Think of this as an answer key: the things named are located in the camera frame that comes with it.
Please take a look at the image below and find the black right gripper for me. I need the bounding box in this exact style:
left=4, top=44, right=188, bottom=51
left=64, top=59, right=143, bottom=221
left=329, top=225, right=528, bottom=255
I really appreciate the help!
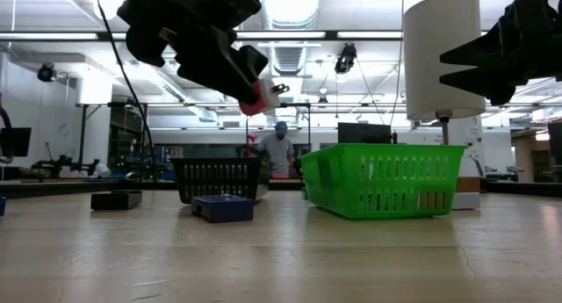
left=439, top=0, right=562, bottom=106

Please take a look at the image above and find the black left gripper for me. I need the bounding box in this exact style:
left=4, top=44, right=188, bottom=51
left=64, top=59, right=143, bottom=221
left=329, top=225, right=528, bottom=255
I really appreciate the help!
left=126, top=25, right=270, bottom=105

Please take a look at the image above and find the pink white USB charger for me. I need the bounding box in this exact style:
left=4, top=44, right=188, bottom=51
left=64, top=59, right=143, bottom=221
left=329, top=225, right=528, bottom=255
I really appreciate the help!
left=239, top=77, right=291, bottom=118

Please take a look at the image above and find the person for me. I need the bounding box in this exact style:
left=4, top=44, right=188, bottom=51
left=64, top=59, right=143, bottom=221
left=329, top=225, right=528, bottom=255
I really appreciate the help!
left=252, top=120, right=296, bottom=180

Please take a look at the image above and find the black plastic basket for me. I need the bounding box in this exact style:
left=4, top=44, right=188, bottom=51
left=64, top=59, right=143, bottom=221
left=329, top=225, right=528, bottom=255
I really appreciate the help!
left=169, top=156, right=273, bottom=206

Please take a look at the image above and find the green plastic basket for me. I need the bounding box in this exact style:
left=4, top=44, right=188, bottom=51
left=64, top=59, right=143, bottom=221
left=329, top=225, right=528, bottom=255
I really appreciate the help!
left=299, top=143, right=467, bottom=220

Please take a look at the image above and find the black monitor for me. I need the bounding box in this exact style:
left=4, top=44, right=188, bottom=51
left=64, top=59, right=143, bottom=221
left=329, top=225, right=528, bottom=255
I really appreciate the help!
left=0, top=126, right=32, bottom=158
left=336, top=121, right=393, bottom=145

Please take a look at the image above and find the navy blue digital clock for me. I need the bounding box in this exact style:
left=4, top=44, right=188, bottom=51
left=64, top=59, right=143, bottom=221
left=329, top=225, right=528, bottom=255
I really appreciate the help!
left=191, top=193, right=255, bottom=224

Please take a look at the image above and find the black gantry frame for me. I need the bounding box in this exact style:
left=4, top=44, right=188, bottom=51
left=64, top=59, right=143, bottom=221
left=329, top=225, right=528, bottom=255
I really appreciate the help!
left=76, top=101, right=313, bottom=163

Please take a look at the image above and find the black hanging camera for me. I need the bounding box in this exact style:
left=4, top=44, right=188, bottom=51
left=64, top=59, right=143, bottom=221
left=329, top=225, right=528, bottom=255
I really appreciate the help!
left=334, top=42, right=357, bottom=75

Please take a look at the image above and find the black mounted camera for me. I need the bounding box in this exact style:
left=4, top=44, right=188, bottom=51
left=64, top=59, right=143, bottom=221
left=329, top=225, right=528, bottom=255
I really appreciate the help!
left=37, top=63, right=57, bottom=83

